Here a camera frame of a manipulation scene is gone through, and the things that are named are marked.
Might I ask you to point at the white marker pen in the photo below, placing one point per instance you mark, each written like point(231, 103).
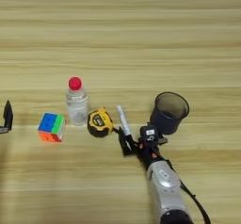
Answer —
point(124, 119)

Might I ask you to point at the black mesh pen cup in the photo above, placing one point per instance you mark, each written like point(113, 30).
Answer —
point(168, 115)

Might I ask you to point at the yellow black tape measure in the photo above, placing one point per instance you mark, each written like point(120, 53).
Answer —
point(99, 122)

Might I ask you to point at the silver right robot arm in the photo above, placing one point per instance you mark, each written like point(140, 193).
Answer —
point(166, 193)

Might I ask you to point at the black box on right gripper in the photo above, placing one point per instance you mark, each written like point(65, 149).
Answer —
point(149, 134)

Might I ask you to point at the colourful puzzle cube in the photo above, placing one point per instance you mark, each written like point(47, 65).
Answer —
point(51, 127)

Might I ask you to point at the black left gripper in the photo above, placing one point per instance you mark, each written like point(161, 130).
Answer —
point(3, 129)

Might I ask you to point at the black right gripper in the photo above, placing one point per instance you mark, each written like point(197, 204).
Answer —
point(150, 154)

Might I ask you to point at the clear bottle with red cap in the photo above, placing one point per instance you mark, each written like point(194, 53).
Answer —
point(77, 105)

